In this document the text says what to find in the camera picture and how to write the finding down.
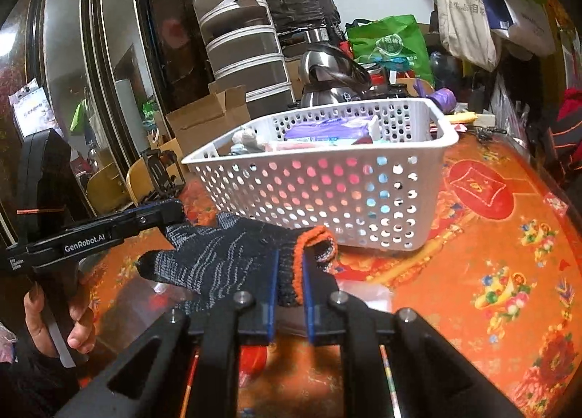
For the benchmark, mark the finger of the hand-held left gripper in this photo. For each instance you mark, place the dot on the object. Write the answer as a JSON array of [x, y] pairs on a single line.
[[154, 220], [145, 207]]

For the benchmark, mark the pink tissue pack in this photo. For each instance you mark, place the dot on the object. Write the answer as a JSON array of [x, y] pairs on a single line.
[[313, 170]]

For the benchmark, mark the person's left forearm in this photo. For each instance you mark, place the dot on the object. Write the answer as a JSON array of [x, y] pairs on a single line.
[[32, 390]]

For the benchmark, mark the dark wooden wardrobe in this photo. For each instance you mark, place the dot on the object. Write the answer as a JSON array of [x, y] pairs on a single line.
[[182, 36]]

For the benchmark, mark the black phone stand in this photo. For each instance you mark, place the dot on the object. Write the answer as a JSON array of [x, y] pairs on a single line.
[[159, 172]]

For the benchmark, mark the red and black jacket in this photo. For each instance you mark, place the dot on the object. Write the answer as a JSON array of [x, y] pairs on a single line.
[[568, 127]]

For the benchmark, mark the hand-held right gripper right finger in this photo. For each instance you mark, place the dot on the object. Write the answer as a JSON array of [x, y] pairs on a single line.
[[310, 304]]

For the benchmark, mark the person's left hand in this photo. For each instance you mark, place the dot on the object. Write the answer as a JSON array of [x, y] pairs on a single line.
[[36, 322]]

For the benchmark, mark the white plastic bag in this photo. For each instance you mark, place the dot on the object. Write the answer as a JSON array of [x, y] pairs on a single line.
[[373, 129]]

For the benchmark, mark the beige canvas tote bag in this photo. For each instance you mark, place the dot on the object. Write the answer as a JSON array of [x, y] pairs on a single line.
[[463, 9]]

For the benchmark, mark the brown cardboard box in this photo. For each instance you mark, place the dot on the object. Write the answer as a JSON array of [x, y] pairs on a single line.
[[204, 122]]

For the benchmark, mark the stainless steel kettle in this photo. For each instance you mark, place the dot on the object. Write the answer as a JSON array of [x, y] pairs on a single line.
[[332, 77]]

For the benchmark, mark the black knit glove orange cuff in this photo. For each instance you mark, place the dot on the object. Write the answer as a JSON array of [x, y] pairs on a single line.
[[227, 254]]

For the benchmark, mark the white and blue bag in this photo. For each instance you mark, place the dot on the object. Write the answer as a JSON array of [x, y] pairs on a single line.
[[523, 18]]

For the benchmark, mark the dark green shopping bag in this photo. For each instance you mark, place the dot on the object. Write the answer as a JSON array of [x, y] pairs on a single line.
[[395, 45]]

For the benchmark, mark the yellow chair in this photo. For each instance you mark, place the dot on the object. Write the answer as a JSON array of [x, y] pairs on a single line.
[[109, 191]]

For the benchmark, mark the yellow white box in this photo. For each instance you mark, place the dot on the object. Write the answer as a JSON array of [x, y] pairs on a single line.
[[473, 118]]

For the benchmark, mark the light blue tissue pack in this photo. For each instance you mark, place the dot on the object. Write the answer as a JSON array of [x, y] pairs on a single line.
[[383, 194]]

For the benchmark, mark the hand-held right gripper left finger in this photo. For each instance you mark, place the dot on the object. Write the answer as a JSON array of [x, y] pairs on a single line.
[[273, 304]]

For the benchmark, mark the white plastic drawer unit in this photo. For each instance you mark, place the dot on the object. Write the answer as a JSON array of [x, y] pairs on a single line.
[[241, 45]]

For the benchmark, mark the white perforated plastic basket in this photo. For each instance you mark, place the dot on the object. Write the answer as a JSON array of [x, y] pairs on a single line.
[[409, 127]]

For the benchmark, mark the red floral tablecloth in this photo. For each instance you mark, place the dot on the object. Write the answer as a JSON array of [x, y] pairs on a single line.
[[500, 241]]

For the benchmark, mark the purple tissue pack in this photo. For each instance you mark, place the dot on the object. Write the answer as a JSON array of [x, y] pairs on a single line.
[[327, 127]]

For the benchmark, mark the grey white plush toy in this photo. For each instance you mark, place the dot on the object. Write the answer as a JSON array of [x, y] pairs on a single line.
[[248, 138]]

